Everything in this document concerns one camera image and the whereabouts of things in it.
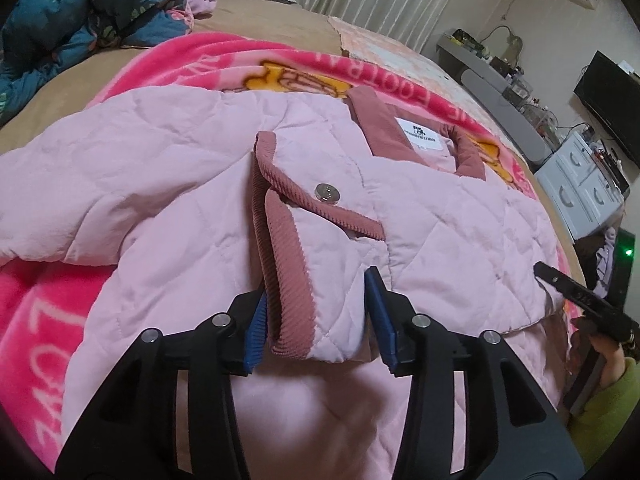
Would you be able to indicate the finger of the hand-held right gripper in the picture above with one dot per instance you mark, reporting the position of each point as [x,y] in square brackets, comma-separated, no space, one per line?
[562,285]

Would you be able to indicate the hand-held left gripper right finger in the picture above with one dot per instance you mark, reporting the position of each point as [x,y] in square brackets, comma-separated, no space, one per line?
[382,325]

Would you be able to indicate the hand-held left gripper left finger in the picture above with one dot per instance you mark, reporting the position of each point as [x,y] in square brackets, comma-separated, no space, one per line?
[257,332]

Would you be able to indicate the pink quilted jacket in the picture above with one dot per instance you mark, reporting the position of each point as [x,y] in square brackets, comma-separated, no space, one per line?
[175,185]

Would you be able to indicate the person's right forearm green sleeve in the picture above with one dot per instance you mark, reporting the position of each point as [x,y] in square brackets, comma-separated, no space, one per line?
[610,405]

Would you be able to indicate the person's right hand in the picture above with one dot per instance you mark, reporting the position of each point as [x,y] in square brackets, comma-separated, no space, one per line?
[607,347]

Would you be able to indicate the lilac cloth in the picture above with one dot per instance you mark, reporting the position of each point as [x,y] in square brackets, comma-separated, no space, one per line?
[607,260]

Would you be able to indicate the black device with green light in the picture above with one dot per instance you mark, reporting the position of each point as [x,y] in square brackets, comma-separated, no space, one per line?
[631,265]

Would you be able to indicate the white drawer cabinet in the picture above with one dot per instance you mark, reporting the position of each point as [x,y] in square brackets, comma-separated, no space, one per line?
[575,180]

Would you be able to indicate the black set-top box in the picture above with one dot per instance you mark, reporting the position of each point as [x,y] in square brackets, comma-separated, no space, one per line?
[612,162]

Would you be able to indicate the grey padded bench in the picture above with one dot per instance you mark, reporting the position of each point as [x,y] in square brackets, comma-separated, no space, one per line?
[500,105]

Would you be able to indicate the black television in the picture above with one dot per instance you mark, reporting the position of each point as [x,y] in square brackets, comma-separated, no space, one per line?
[615,95]

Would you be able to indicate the small white box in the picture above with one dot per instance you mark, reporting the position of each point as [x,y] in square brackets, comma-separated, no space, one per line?
[626,66]

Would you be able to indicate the desk mirror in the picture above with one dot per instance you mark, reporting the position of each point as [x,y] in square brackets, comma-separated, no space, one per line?
[512,47]

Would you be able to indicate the grey desk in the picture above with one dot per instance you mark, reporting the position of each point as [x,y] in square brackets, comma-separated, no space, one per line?
[457,57]

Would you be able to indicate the clutter of small desk items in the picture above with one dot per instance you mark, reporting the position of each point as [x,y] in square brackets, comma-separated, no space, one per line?
[470,42]

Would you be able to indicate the pink printed blanket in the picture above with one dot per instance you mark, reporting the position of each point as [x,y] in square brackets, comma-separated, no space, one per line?
[200,60]

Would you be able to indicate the peach patterned mat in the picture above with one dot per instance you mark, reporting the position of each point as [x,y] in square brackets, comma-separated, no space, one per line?
[380,45]

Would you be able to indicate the blue floral quilt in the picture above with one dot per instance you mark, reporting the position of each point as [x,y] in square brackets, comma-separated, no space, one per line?
[60,15]

